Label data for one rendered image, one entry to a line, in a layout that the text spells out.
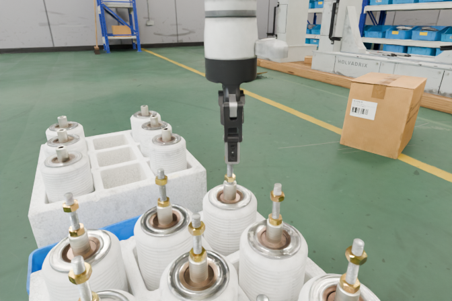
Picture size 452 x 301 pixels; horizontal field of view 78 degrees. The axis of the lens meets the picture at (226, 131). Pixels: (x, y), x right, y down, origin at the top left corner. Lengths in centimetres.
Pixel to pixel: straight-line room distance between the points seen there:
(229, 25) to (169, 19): 620
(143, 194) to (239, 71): 43
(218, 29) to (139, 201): 47
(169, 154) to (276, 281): 41
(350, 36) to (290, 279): 266
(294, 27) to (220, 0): 316
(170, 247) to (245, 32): 31
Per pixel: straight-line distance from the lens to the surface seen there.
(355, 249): 32
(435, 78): 234
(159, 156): 72
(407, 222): 99
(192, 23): 673
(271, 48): 38
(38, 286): 54
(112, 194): 69
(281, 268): 40
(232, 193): 49
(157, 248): 44
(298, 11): 355
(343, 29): 299
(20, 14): 636
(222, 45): 38
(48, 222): 71
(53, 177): 70
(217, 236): 50
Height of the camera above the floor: 54
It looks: 22 degrees down
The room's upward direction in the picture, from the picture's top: straight up
